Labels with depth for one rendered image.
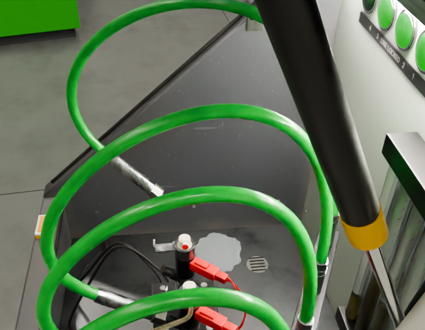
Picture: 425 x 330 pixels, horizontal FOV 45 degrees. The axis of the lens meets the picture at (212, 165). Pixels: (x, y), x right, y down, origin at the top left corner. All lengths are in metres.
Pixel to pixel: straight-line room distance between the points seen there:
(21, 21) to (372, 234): 3.81
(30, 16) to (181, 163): 3.06
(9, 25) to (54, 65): 0.47
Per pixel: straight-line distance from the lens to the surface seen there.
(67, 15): 3.98
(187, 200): 0.42
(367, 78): 0.79
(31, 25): 3.99
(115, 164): 0.76
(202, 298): 0.39
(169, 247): 0.70
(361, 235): 0.24
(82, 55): 0.68
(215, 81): 0.91
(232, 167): 1.02
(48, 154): 2.82
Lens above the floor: 1.63
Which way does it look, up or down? 38 degrees down
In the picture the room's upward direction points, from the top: 2 degrees clockwise
